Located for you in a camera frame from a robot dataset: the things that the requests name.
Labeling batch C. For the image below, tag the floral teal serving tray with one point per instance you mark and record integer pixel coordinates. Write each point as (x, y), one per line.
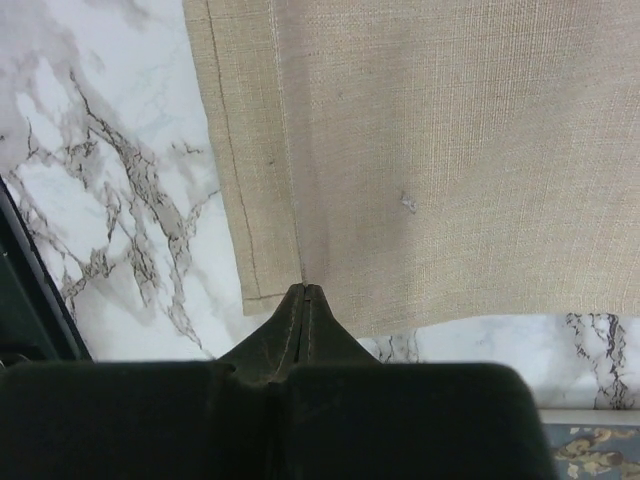
(593, 444)

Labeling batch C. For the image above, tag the beige linen napkin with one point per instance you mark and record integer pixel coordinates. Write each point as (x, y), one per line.
(427, 161)

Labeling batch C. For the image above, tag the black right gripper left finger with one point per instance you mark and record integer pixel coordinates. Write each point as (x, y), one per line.
(162, 420)

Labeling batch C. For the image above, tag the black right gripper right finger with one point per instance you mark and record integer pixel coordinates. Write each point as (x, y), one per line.
(344, 415)

